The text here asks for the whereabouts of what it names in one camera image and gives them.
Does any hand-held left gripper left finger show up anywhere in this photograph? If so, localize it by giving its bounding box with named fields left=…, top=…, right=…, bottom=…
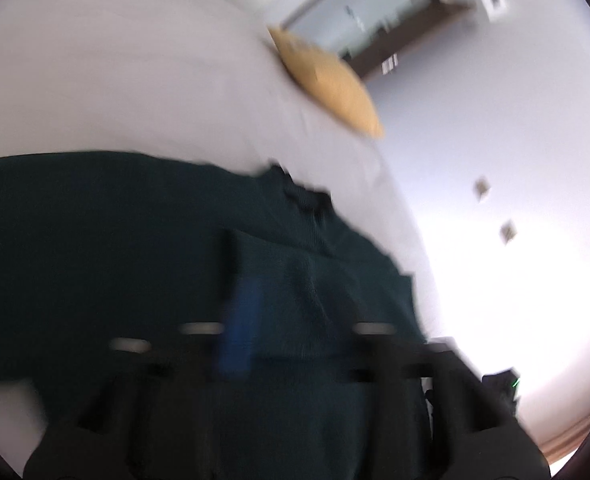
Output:
left=75, top=229, right=264, bottom=432

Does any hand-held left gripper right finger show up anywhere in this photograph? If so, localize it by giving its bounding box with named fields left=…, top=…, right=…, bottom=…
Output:
left=342, top=322, right=482, bottom=436

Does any dark green garment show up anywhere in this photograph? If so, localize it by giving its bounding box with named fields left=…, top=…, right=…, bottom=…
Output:
left=0, top=151, right=430, bottom=480

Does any yellow pillow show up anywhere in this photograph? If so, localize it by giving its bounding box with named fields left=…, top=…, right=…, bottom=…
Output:
left=267, top=26, right=386, bottom=140

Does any white bed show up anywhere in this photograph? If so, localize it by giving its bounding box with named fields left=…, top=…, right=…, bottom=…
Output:
left=0, top=0, right=442, bottom=466

